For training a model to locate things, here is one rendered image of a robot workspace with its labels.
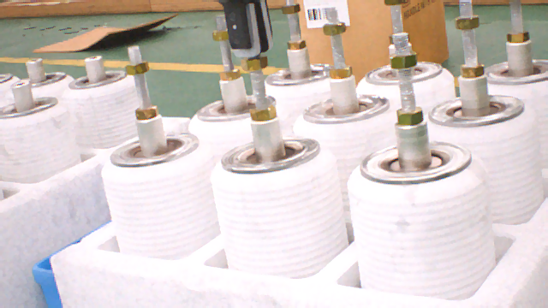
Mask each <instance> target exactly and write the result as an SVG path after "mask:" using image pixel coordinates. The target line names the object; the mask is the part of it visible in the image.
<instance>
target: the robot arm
mask: <svg viewBox="0 0 548 308"><path fill-rule="evenodd" d="M213 1H217V2H219V3H221V4H222V6H223V9H224V14H225V20H226V25H227V29H228V35H229V43H230V45H231V48H232V49H233V51H234V55H235V56H237V57H254V56H258V55H259V54H260V53H261V52H266V51H268V50H270V49H271V48H272V46H273V43H272V30H271V21H270V16H269V11H268V7H267V2H266V0H213Z"/></svg>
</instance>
